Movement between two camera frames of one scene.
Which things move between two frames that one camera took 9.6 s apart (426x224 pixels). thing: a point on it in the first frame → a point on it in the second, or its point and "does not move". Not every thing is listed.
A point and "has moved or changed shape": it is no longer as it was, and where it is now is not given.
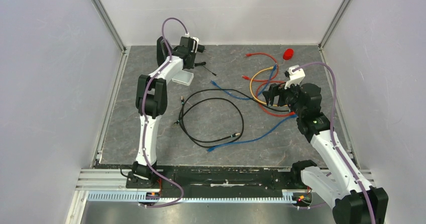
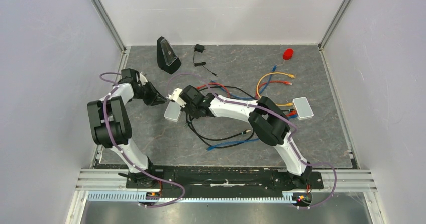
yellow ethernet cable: x=271 y=68 has moved or changed shape
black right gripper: x=275 y=90 → x=186 y=108
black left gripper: x=193 y=53 → x=156 y=98
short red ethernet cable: x=271 y=57 → x=198 y=88
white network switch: x=184 y=77 → x=173 y=112
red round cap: x=288 y=53 does not move
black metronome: x=163 y=50 does not move
